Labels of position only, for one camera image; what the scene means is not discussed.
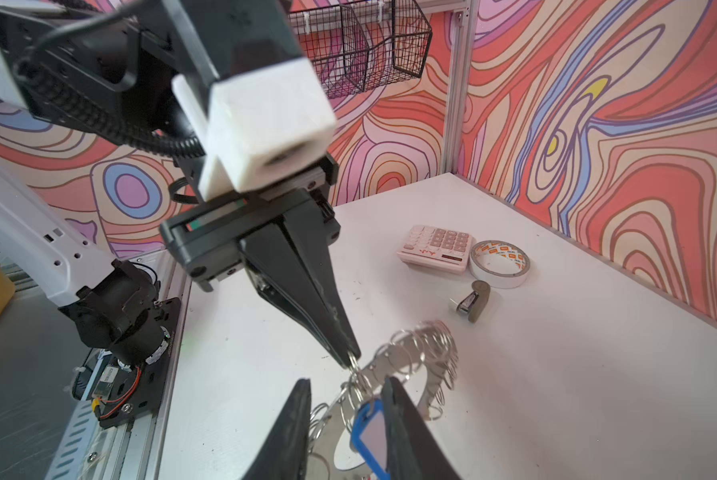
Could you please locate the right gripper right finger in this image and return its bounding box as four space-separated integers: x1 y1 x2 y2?
381 377 460 480

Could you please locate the black wire basket left wall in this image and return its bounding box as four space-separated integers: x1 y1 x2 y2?
288 0 433 99

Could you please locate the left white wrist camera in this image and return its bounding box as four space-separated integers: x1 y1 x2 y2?
172 57 338 201

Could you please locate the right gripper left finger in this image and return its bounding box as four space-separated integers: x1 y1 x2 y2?
242 379 312 480

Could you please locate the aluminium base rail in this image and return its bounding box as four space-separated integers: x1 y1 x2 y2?
46 251 190 479

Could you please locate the small grey stapler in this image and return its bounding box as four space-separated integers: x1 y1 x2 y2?
449 280 491 324

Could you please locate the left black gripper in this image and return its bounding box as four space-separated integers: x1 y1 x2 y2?
160 154 361 369

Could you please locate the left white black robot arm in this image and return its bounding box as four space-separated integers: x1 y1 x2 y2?
0 1 361 367

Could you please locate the metal disc key ring holder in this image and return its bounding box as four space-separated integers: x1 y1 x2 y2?
304 320 458 479

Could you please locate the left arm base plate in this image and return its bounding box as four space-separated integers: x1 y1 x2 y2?
70 297 182 428

